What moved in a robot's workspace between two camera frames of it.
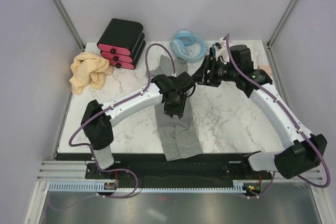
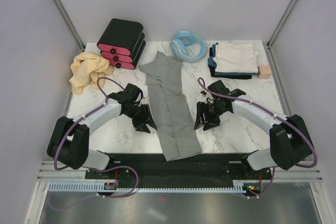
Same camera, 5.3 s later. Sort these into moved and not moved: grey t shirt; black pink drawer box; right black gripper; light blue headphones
Moved: right black gripper
Not moved: grey t shirt; black pink drawer box; light blue headphones
